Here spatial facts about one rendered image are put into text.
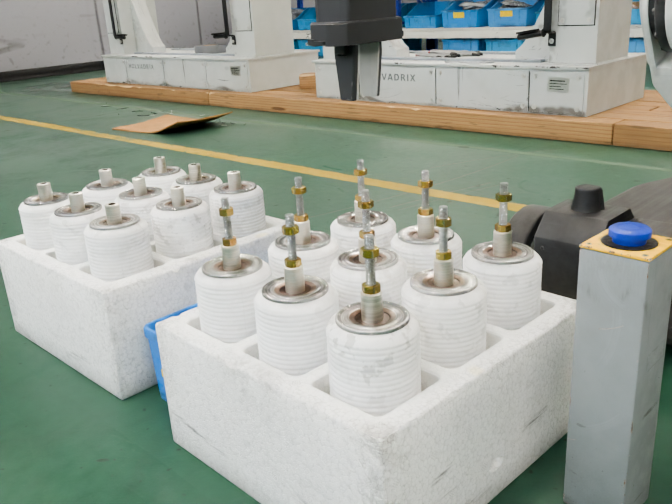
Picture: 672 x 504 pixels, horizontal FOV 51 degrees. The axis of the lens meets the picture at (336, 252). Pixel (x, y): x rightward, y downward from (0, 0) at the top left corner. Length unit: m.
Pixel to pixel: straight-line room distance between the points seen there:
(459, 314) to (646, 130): 1.98
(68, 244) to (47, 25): 6.27
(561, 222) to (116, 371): 0.73
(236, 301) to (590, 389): 0.41
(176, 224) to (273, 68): 3.07
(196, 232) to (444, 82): 2.13
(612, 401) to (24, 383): 0.89
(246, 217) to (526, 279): 0.55
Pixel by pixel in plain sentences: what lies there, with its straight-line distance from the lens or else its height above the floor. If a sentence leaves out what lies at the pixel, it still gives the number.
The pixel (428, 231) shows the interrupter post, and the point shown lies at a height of 0.26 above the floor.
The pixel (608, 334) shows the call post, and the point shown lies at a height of 0.23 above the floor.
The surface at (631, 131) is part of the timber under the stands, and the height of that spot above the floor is 0.06.
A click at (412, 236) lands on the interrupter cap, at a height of 0.25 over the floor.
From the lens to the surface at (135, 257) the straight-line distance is 1.11.
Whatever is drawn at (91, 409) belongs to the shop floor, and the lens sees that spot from 1.14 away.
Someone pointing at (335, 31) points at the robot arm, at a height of 0.53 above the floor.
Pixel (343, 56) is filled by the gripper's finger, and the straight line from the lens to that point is 0.80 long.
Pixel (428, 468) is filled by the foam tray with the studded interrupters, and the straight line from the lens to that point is 0.74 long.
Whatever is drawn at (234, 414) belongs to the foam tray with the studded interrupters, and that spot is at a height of 0.11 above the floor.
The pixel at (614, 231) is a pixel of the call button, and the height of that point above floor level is 0.33.
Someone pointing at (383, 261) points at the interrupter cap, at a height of 0.25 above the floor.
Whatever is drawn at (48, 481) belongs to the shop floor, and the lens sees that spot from 1.01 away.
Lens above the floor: 0.56
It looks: 20 degrees down
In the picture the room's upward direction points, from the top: 3 degrees counter-clockwise
